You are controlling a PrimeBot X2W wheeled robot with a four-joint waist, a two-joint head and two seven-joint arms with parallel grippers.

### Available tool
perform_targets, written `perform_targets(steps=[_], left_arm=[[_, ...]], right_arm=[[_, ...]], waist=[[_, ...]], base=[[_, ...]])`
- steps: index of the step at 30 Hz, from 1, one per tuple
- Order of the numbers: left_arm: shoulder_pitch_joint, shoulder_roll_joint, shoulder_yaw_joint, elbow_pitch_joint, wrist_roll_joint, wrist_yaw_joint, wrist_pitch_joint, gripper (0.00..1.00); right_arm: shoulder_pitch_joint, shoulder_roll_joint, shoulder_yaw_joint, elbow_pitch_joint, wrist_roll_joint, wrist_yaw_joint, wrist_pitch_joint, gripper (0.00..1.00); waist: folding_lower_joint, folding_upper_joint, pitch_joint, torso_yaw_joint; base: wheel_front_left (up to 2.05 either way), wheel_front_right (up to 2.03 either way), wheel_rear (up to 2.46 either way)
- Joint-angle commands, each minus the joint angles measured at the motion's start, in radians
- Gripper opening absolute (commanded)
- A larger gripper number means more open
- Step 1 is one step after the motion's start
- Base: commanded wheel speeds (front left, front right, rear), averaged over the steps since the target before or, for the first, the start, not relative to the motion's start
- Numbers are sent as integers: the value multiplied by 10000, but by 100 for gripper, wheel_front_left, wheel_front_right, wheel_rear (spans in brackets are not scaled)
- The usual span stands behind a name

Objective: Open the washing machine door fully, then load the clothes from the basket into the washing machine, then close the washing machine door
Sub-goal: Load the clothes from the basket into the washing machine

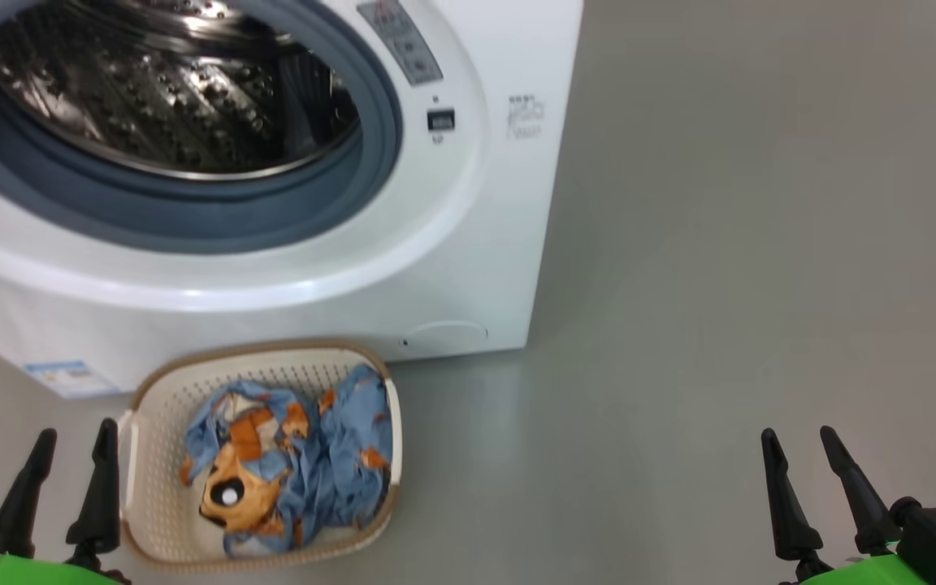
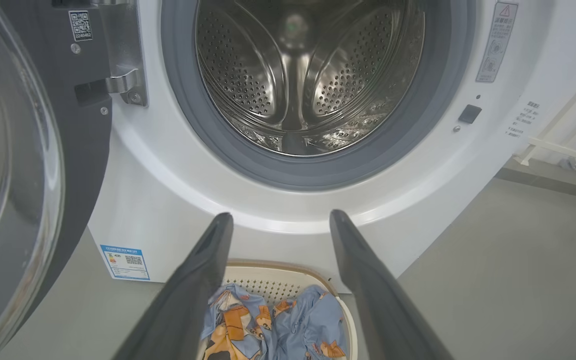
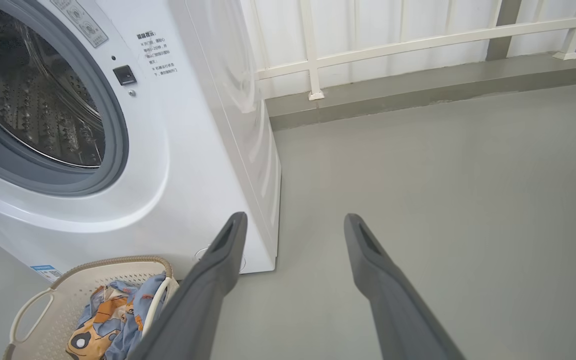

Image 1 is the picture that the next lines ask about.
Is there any round white filter cover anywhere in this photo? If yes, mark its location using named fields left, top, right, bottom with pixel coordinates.
left=401, top=320, right=488, bottom=352

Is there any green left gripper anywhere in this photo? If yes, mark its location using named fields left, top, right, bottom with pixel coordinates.
left=0, top=418, right=124, bottom=585

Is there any grey warning label sticker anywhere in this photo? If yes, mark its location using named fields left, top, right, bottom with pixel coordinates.
left=357, top=0, right=444, bottom=86

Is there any blue garment large orange print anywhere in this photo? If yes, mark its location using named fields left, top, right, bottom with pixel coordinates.
left=180, top=382, right=314, bottom=537

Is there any cream perforated laundry basket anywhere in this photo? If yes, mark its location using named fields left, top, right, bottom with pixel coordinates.
left=117, top=340, right=402, bottom=570

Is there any stainless steel washing machine drum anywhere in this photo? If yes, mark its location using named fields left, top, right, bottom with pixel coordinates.
left=0, top=0, right=363, bottom=181

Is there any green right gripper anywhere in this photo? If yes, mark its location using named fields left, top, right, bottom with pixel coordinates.
left=760, top=426, right=932, bottom=585

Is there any white front-load washing machine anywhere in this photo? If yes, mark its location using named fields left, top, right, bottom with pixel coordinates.
left=0, top=0, right=584, bottom=399

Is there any small printed text sticker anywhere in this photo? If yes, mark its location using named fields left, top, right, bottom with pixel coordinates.
left=507, top=95, right=546, bottom=141

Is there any blue energy label sticker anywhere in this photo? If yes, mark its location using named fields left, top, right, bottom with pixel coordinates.
left=25, top=360, right=121, bottom=399

